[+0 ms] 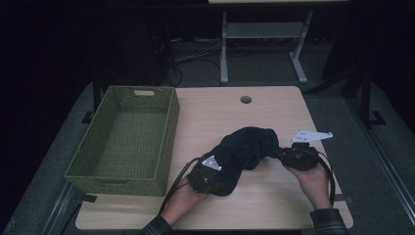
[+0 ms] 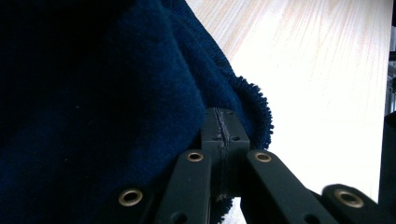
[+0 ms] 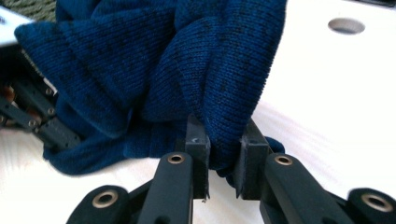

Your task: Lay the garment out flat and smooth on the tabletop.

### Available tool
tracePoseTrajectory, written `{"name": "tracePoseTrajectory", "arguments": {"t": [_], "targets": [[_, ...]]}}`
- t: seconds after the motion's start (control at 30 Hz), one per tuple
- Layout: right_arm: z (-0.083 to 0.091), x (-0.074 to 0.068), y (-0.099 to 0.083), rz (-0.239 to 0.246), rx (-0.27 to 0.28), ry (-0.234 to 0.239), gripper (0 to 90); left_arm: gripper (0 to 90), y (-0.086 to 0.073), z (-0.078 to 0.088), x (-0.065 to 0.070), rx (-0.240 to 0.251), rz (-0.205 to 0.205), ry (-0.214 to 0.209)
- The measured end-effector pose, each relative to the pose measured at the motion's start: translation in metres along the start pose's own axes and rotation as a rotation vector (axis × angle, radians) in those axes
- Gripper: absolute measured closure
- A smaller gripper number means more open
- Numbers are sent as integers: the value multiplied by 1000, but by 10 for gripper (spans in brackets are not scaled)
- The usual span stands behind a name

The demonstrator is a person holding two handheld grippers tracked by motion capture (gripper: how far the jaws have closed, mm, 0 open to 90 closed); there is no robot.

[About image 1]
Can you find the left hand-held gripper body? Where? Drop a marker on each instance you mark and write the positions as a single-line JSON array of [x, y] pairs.
[[205, 181]]

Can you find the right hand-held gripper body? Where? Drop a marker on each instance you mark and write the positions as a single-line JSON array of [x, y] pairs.
[[300, 157]]

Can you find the dark navy printed shirt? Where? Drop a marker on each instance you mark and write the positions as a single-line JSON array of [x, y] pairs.
[[244, 147]]

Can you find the green woven basket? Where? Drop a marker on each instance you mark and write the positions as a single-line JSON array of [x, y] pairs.
[[130, 143]]

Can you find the person's right hand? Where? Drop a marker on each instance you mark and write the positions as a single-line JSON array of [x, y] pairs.
[[314, 186]]

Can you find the person's left hand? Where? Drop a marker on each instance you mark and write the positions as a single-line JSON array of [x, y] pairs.
[[181, 202]]

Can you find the black metal stand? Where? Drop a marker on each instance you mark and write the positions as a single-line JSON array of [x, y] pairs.
[[366, 98]]

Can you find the white metal stand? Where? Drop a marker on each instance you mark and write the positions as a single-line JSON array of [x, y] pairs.
[[261, 30]]

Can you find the aluminium rail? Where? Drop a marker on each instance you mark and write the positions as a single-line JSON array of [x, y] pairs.
[[62, 205], [385, 163]]

